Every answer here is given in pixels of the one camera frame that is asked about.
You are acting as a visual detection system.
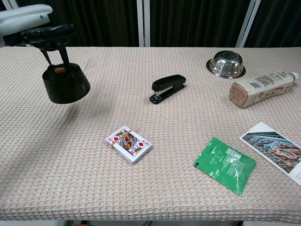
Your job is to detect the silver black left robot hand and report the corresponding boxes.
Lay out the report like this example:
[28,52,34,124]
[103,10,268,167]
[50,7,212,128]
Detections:
[0,4,77,50]

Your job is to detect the black round tape dispenser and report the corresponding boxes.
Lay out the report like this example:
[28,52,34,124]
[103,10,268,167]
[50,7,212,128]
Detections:
[39,42,91,105]

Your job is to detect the black curtain panel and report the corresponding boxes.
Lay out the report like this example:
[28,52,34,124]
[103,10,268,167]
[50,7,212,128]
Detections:
[9,0,138,47]
[244,0,301,48]
[150,0,251,48]

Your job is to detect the black stapler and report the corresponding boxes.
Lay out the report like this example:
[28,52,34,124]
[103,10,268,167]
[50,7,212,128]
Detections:
[149,74,187,105]

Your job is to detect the playing card deck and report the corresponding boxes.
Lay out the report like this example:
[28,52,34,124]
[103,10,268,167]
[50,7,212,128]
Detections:
[105,125,153,165]

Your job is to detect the stainless steel bowl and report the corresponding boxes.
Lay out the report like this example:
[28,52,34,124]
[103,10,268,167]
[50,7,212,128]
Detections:
[206,51,246,79]

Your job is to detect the beige waffle tablecloth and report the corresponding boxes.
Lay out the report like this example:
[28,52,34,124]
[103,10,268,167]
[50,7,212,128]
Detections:
[0,46,301,223]

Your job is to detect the beige drink bottle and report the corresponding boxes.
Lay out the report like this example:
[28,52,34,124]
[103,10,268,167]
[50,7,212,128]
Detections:
[229,71,301,109]

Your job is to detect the green foil sachet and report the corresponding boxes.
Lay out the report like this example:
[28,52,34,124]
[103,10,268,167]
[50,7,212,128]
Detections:
[192,136,257,197]

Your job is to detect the picture postcard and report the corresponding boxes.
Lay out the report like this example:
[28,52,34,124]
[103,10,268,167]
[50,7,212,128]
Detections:
[239,121,301,187]

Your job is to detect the white partition post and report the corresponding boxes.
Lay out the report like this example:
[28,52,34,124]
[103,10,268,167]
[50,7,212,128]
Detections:
[0,0,14,10]
[137,0,151,47]
[236,0,262,48]

